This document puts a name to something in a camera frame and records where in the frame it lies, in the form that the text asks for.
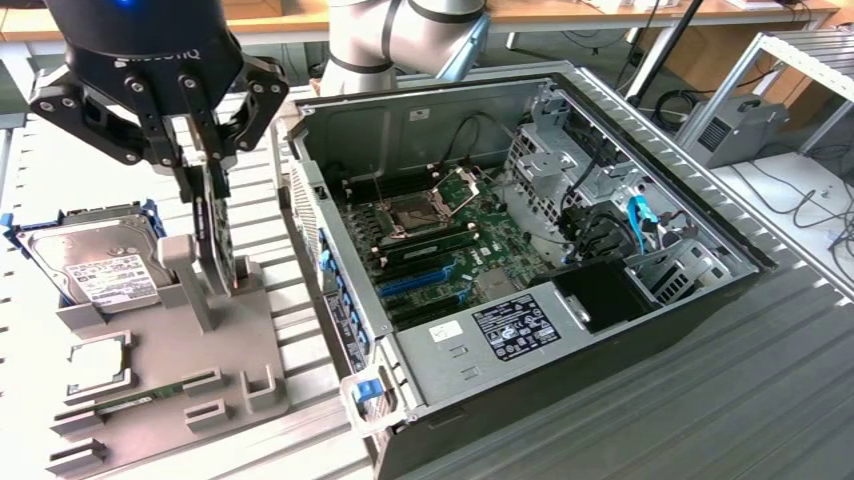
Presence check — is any black wire bundle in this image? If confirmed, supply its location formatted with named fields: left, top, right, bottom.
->
left=558, top=203, right=634, bottom=262

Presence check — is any silver chipset heatsink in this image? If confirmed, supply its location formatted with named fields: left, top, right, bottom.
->
left=471, top=268, right=527, bottom=297

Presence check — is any open black PC case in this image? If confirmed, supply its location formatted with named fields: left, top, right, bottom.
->
left=263, top=59, right=782, bottom=480

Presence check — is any green RAM stick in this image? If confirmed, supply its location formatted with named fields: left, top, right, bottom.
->
left=91, top=381, right=187, bottom=417

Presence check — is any thin black wire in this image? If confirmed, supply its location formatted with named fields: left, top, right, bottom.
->
left=445, top=112, right=516, bottom=167

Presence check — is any silver disk bay bracket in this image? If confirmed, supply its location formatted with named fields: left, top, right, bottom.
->
left=624, top=237, right=736, bottom=308

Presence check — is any black RAM stick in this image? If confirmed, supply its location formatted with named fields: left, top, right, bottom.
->
left=379, top=238, right=483, bottom=269

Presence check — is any green motherboard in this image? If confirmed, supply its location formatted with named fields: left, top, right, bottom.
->
left=336, top=164, right=555, bottom=334

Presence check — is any metal socket cover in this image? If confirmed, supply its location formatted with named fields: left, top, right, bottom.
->
left=429, top=166, right=484, bottom=217

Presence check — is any grey controller box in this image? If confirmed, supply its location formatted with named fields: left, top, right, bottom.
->
left=692, top=97, right=792, bottom=169

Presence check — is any grey plastic parts rack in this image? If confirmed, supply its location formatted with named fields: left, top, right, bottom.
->
left=40, top=233, right=293, bottom=477

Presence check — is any silver hard disk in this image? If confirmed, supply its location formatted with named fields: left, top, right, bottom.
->
left=13, top=215, right=168, bottom=315

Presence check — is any silver CPU chip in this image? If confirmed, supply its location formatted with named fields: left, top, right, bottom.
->
left=67, top=338, right=131, bottom=390

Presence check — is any CPU socket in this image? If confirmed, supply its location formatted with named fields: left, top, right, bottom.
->
left=375, top=192, right=443, bottom=240

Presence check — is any silver disk bay cage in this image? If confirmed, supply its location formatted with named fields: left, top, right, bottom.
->
left=503, top=79, right=652, bottom=251

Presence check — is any hard drive in blue caddy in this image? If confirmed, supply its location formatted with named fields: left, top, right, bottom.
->
left=0, top=198, right=165, bottom=254

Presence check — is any blue expansion slot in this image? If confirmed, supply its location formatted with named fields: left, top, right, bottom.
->
left=375, top=264, right=450, bottom=297

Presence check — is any graphics card with metal bracket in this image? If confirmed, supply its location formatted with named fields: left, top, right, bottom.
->
left=164, top=113, right=236, bottom=297

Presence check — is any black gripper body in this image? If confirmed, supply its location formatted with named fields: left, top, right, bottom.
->
left=45, top=0, right=245, bottom=119

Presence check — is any black stand pole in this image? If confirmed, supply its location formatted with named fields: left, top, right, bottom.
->
left=623, top=0, right=707, bottom=109

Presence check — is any blue disk wire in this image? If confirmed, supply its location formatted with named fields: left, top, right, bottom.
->
left=624, top=193, right=662, bottom=257

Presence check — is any aluminium slat frame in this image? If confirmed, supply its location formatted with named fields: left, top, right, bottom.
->
left=672, top=27, right=854, bottom=156

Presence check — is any silver power supply unit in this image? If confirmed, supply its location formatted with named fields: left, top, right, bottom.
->
left=391, top=281, right=596, bottom=407

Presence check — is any white case handle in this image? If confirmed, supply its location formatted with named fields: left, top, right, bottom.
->
left=337, top=363, right=409, bottom=440

